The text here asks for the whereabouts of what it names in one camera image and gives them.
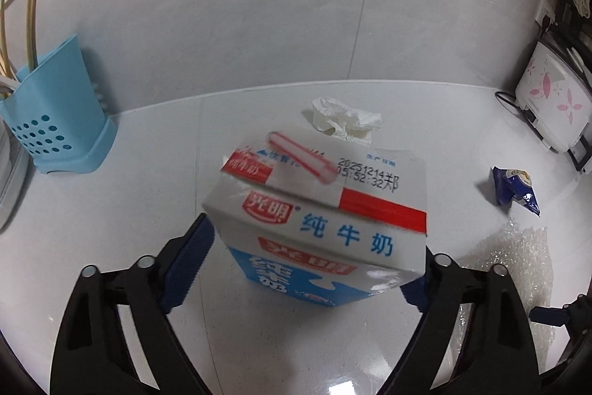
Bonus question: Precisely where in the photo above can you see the blue and white milk carton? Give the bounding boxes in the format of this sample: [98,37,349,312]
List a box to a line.
[202,129,428,308]

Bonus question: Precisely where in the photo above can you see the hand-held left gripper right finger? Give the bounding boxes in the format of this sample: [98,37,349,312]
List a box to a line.
[386,251,542,395]

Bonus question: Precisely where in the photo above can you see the blue snack wrapper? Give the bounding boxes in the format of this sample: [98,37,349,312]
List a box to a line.
[491,166,542,217]

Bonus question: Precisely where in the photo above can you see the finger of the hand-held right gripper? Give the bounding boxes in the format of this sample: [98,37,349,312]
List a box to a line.
[529,300,579,327]

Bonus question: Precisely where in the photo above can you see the black metal rack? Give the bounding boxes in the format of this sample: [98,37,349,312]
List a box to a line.
[552,0,592,174]

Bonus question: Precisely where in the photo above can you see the light blue utensil holder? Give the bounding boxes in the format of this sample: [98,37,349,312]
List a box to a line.
[0,33,117,176]

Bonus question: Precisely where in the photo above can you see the blue patterned plate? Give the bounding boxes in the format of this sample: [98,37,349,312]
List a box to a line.
[0,131,31,231]

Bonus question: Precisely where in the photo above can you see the white floral rice cooker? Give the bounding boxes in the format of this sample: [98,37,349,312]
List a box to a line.
[514,31,592,153]

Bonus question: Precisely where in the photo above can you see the clear bubble wrap sheet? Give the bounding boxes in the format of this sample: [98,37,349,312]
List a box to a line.
[455,224,562,359]

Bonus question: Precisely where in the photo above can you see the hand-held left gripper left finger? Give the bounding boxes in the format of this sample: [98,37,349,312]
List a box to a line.
[48,212,217,395]

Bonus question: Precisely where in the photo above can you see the black power cable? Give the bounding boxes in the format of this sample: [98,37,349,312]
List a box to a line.
[495,91,539,125]

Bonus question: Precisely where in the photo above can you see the white wall socket with plug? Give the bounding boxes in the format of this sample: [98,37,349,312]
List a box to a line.
[534,0,556,30]

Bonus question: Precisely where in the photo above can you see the white spoon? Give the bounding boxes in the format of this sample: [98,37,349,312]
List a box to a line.
[0,73,20,100]

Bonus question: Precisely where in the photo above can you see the white tissue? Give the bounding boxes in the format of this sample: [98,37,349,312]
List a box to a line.
[303,96,384,147]

